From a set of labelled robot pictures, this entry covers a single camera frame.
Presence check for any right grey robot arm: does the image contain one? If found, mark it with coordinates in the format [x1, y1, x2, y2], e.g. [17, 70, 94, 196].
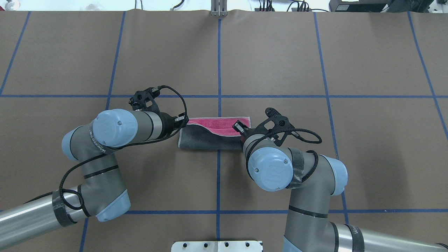
[233, 117, 447, 252]

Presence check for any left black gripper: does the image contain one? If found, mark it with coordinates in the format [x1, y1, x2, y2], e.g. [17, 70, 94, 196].
[160, 113, 189, 138]

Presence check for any right black braided cable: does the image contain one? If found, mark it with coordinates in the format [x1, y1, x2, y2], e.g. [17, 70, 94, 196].
[246, 128, 322, 191]

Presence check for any black device top right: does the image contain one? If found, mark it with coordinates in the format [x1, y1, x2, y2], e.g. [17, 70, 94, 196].
[328, 0, 389, 13]

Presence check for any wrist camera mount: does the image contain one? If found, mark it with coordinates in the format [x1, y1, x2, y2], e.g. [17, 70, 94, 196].
[128, 87, 160, 113]
[254, 107, 301, 147]

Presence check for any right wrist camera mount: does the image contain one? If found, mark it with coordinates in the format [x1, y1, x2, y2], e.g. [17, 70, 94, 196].
[254, 107, 301, 147]

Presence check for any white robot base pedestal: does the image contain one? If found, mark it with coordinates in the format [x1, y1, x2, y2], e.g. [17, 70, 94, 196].
[171, 240, 264, 252]

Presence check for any aluminium frame post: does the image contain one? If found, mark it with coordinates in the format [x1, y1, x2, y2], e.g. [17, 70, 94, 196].
[210, 0, 228, 17]

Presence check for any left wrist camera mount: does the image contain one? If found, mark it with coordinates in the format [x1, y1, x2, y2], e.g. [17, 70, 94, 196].
[128, 87, 160, 113]

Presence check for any pink and grey towel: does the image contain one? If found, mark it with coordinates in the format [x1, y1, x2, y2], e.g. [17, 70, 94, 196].
[178, 117, 251, 150]

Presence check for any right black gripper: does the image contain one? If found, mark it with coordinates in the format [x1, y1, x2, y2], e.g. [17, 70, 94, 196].
[232, 121, 267, 144]

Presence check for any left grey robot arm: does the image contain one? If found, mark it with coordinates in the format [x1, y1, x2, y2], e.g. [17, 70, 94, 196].
[1, 109, 188, 247]

